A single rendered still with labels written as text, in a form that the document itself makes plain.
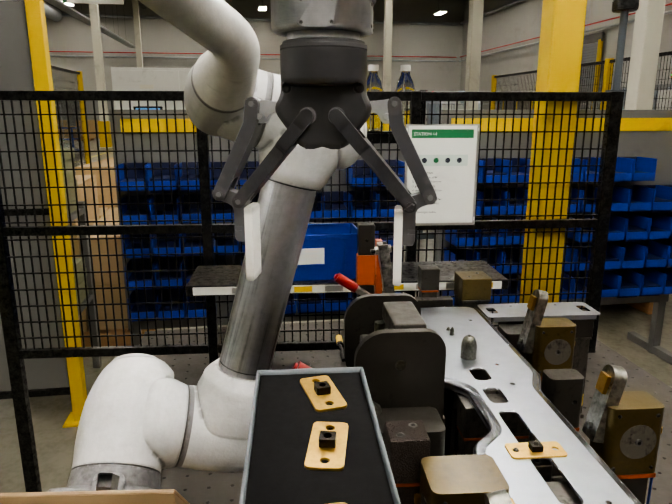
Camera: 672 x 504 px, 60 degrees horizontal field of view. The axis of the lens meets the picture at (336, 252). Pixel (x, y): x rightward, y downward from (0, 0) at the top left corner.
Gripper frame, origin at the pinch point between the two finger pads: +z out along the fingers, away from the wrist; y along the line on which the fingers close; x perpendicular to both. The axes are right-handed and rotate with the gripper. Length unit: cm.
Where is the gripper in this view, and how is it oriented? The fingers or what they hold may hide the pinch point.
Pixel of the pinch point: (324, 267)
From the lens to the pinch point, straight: 54.8
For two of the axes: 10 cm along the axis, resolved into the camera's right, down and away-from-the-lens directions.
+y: 9.9, 0.3, -1.1
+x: 1.1, -2.3, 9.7
